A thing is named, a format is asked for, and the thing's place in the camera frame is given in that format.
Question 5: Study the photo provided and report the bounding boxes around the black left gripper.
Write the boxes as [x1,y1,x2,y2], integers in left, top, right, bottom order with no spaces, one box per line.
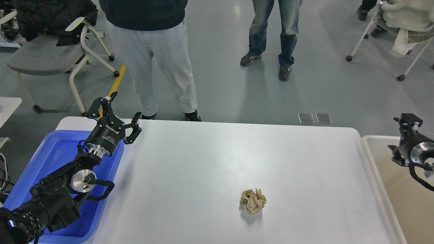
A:
[85,91,142,156]

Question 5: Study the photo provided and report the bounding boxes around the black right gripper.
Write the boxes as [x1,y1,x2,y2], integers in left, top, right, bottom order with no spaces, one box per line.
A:
[388,113,434,167]

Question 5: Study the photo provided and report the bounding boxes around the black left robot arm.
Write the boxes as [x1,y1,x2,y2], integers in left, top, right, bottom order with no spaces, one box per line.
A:
[1,91,142,244]

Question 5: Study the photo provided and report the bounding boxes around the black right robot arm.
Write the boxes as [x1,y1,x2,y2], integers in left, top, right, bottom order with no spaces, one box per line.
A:
[388,113,434,191]

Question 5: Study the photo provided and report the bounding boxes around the white chair with wheels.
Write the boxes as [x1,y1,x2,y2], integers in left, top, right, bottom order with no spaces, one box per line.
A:
[346,0,434,81]

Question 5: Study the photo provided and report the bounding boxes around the beige plastic bin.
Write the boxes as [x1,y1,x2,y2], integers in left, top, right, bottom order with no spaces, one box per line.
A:
[361,136,434,244]

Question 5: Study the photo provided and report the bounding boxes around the blue plastic bin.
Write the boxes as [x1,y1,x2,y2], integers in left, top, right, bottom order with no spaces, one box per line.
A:
[1,129,124,244]

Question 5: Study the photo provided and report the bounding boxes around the right metal floor plate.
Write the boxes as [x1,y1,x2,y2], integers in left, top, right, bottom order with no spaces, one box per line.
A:
[316,113,332,124]

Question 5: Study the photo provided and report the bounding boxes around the person in grey sweatpants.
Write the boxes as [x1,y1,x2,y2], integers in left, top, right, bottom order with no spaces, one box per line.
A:
[99,0,202,122]

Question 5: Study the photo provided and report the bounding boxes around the white side table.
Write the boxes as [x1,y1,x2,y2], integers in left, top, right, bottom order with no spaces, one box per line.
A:
[0,96,22,128]

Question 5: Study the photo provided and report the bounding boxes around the cream coat on chair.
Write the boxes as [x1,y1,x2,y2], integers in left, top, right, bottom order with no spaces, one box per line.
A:
[380,0,434,57]

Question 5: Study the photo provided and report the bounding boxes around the black jacket on chair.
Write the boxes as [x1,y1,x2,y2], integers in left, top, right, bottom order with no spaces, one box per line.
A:
[12,0,98,46]

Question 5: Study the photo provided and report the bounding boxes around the person with black shoes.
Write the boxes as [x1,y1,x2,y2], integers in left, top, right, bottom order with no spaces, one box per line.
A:
[357,0,388,38]

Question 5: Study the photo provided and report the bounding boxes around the crumpled brown paper ball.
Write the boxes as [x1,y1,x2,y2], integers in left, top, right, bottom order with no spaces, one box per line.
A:
[240,188,267,215]

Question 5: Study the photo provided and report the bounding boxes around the person in blue jeans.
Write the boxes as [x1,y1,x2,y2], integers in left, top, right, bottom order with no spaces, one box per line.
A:
[240,0,305,82]

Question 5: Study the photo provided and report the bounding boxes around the grey chair with white frame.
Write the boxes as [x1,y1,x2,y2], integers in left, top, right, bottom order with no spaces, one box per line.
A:
[6,17,120,116]

